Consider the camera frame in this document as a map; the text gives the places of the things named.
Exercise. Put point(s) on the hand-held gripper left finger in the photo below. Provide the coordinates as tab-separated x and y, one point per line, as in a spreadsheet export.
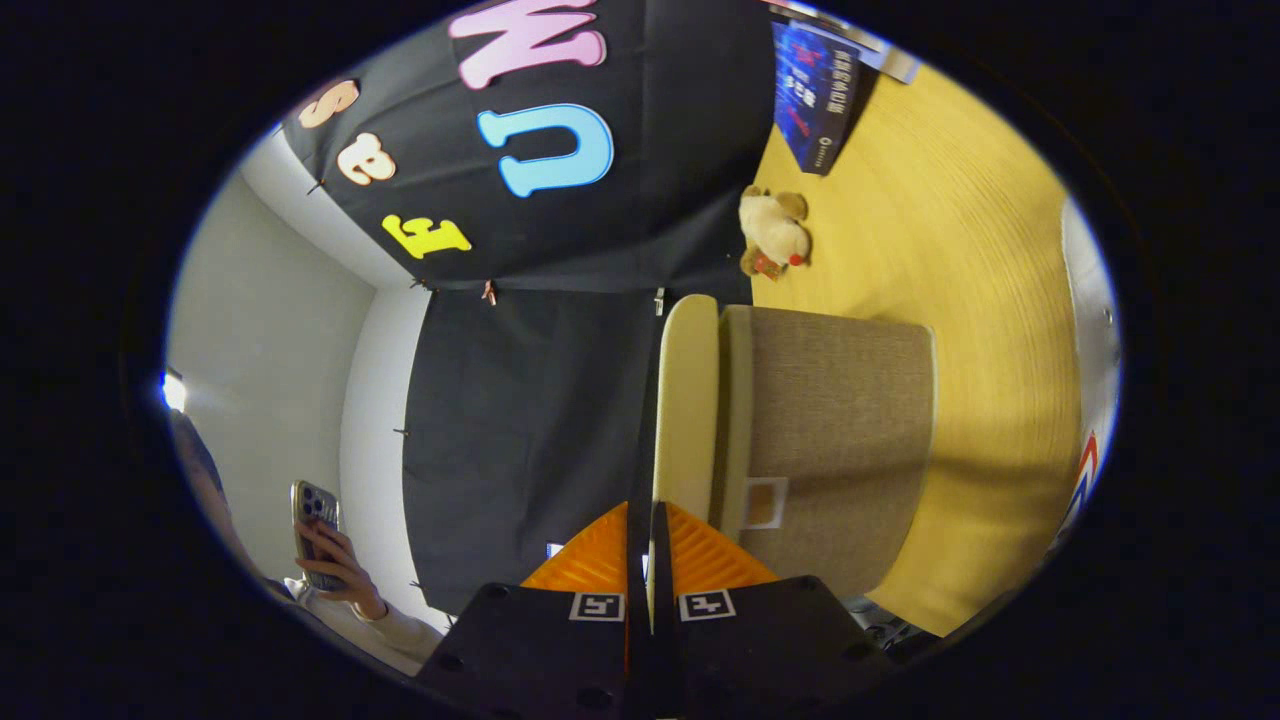
540	650

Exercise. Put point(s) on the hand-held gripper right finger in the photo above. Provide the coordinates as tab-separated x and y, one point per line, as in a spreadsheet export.
770	650

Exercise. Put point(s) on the beige fabric storage box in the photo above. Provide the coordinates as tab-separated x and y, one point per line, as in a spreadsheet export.
840	420

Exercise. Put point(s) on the white canvas shoe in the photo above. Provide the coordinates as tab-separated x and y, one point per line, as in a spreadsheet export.
1095	320
1085	480

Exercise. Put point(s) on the black backdrop cloth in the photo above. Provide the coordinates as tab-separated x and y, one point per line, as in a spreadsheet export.
540	400

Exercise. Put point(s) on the smartphone with grey case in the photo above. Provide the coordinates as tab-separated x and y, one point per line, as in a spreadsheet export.
315	515

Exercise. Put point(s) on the tan plush dog toy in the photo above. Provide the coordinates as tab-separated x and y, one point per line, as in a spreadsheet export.
775	230

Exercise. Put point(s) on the dark blue book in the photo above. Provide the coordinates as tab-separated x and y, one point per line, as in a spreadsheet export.
815	100

